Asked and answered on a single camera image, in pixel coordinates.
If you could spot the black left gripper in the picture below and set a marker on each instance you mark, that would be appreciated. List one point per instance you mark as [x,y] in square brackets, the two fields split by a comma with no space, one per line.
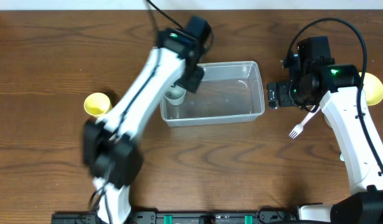
[192,80]

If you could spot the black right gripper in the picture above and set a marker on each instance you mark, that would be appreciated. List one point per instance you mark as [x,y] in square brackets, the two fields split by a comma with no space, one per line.
[273,94]

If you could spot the grey plastic cup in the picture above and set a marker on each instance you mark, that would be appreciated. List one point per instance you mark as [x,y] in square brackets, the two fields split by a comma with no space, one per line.
[175,95]

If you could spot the yellow plastic bowl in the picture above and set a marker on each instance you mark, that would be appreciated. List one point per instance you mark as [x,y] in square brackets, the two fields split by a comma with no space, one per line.
[373,88]

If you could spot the yellow plastic cup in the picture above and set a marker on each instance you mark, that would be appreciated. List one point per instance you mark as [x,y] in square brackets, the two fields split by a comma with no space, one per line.
[97,104]

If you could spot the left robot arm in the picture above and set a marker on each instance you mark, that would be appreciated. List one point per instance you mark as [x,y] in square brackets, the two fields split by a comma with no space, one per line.
[110,143]

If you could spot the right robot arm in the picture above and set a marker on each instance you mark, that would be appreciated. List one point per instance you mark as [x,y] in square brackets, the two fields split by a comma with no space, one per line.
[317,83]

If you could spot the clear plastic storage container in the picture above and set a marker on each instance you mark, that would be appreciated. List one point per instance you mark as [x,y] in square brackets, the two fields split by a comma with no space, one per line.
[230,92]

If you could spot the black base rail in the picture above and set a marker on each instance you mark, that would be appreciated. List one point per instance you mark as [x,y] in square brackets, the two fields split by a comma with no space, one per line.
[264,215]

